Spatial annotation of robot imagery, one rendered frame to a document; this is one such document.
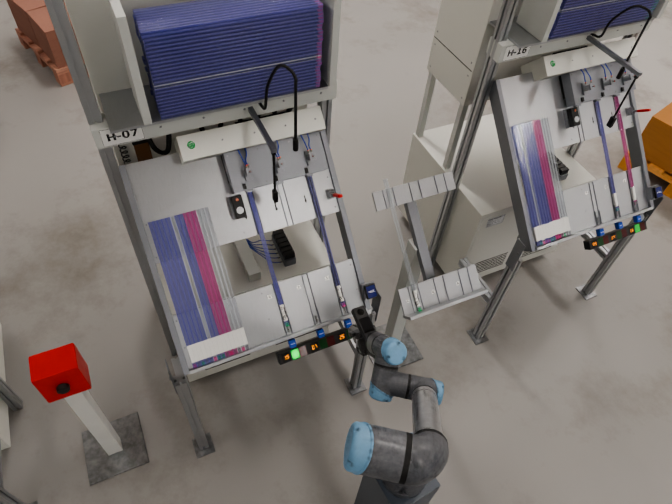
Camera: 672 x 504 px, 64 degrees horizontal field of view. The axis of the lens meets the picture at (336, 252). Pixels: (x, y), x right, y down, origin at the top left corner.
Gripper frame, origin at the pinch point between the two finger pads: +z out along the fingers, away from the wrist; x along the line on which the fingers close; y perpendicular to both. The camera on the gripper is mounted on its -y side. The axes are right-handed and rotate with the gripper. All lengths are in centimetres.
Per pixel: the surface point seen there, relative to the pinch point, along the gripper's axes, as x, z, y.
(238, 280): -30, 38, -23
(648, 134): 257, 87, -27
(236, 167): -25, -1, -64
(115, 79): -53, -1, -98
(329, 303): -4.8, 5.1, -9.3
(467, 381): 64, 44, 60
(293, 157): -5, -1, -63
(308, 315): -13.5, 5.0, -7.6
